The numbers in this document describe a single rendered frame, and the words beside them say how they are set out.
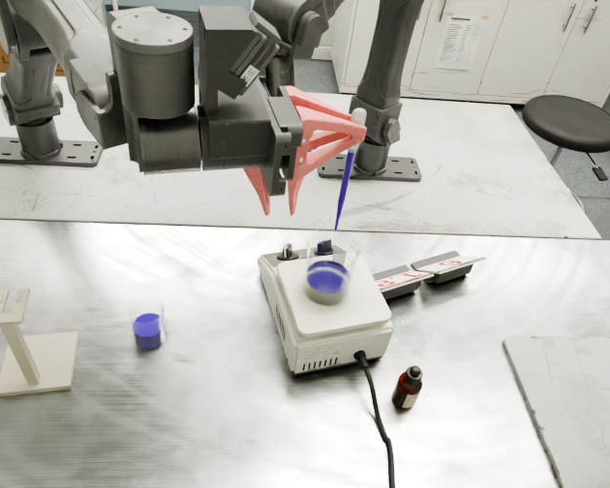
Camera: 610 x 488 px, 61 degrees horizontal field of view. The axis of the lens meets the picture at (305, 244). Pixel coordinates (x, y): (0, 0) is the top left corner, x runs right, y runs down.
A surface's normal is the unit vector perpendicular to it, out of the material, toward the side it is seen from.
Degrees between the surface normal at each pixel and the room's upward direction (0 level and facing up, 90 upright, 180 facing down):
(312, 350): 90
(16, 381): 0
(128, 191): 0
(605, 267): 0
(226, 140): 92
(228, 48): 92
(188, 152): 82
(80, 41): 10
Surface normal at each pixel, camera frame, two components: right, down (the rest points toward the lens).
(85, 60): 0.21, -0.61
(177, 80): 0.72, 0.55
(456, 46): 0.06, 0.69
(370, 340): 0.28, 0.68
